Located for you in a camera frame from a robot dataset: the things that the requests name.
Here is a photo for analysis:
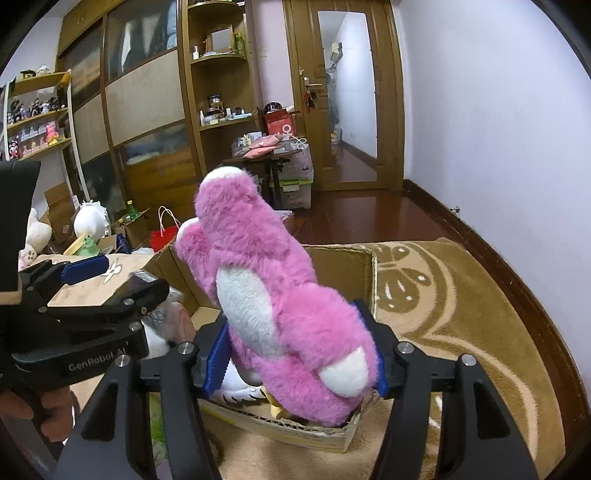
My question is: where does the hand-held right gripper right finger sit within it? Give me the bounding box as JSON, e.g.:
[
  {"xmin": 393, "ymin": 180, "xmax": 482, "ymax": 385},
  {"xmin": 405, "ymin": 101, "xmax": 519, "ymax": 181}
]
[{"xmin": 353, "ymin": 299, "xmax": 539, "ymax": 480}]

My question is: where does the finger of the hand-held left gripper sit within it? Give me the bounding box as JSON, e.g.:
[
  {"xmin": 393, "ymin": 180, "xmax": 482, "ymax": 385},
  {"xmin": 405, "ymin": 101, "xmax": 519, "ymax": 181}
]
[
  {"xmin": 44, "ymin": 271, "xmax": 171, "ymax": 326},
  {"xmin": 18, "ymin": 255, "xmax": 110, "ymax": 303}
]

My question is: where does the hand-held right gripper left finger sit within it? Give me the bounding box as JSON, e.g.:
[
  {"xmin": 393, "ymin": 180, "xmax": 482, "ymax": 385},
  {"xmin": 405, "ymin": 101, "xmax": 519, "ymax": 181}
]
[{"xmin": 54, "ymin": 320, "xmax": 232, "ymax": 480}]

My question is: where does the green tissue pack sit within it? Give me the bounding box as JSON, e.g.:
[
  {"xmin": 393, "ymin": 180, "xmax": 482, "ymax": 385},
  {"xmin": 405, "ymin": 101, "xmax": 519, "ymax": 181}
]
[{"xmin": 148, "ymin": 401, "xmax": 166, "ymax": 462}]

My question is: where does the pink plush bear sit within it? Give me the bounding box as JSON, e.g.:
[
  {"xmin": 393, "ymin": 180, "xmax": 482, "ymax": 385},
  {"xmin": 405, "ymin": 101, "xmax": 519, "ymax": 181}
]
[{"xmin": 174, "ymin": 166, "xmax": 379, "ymax": 426}]

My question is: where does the person's left hand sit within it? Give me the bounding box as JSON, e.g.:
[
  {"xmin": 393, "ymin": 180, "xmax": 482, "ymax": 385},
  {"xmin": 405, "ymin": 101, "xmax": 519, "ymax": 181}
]
[{"xmin": 0, "ymin": 385, "xmax": 77, "ymax": 444}]

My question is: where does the green frog toy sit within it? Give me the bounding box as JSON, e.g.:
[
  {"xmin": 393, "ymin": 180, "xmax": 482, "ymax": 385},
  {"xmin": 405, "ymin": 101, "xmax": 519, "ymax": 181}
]
[{"xmin": 76, "ymin": 233, "xmax": 100, "ymax": 257}]

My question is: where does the white-haired plush doll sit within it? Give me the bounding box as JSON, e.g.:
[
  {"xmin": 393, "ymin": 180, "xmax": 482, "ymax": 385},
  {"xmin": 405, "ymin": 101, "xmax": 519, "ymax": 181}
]
[{"xmin": 74, "ymin": 200, "xmax": 112, "ymax": 241}]

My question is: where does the red gift bag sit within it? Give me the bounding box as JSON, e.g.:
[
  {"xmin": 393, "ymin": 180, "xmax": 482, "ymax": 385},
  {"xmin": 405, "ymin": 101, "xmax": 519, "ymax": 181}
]
[{"xmin": 150, "ymin": 206, "xmax": 182, "ymax": 252}]

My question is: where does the cardboard box with bottle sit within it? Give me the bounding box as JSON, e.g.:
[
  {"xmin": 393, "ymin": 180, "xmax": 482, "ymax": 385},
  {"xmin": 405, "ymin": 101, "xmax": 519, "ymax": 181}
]
[{"xmin": 113, "ymin": 208, "xmax": 151, "ymax": 250}]

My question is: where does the empty brown cardboard box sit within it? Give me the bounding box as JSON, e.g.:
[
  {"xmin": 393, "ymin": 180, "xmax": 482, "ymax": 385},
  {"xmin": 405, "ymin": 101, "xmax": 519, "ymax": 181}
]
[{"xmin": 44, "ymin": 182, "xmax": 81, "ymax": 245}]

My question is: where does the row of small figurines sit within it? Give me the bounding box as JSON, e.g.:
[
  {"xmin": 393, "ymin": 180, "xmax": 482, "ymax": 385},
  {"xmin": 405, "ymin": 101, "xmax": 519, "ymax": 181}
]
[{"xmin": 4, "ymin": 95, "xmax": 68, "ymax": 160}]

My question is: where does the yellow display shelf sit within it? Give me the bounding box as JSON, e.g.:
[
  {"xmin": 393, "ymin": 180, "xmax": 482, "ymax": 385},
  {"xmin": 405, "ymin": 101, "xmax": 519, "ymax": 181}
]
[{"xmin": 0, "ymin": 69, "xmax": 88, "ymax": 195}]

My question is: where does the wooden wardrobe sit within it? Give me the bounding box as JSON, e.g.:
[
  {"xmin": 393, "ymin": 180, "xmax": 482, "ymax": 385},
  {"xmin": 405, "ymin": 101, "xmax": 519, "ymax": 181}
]
[{"xmin": 58, "ymin": 0, "xmax": 208, "ymax": 217}]

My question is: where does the small dark side table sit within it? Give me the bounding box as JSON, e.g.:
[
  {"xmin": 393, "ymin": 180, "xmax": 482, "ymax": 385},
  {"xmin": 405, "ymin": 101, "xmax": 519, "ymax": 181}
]
[{"xmin": 224, "ymin": 148, "xmax": 301, "ymax": 204}]

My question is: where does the pink clothes pile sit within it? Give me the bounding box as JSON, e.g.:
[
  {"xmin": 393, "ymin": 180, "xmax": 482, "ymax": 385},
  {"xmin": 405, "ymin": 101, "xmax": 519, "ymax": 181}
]
[{"xmin": 245, "ymin": 135, "xmax": 283, "ymax": 160}]

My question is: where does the clear plastic storage box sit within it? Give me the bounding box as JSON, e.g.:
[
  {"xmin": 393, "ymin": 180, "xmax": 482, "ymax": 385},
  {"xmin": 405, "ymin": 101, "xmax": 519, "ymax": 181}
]
[{"xmin": 272, "ymin": 143, "xmax": 315, "ymax": 210}]

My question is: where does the red paper bag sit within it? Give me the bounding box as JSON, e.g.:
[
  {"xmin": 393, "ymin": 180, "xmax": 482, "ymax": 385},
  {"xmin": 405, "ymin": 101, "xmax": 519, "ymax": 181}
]
[{"xmin": 264, "ymin": 108, "xmax": 296, "ymax": 141}]

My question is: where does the wooden corner shelf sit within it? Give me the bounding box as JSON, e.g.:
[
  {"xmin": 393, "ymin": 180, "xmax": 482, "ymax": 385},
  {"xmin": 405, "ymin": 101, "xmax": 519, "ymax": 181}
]
[{"xmin": 178, "ymin": 0, "xmax": 264, "ymax": 185}]

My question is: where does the wooden door with glass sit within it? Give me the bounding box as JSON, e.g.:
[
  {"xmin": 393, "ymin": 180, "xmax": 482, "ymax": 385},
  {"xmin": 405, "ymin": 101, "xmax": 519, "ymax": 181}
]
[{"xmin": 284, "ymin": 0, "xmax": 404, "ymax": 192}]

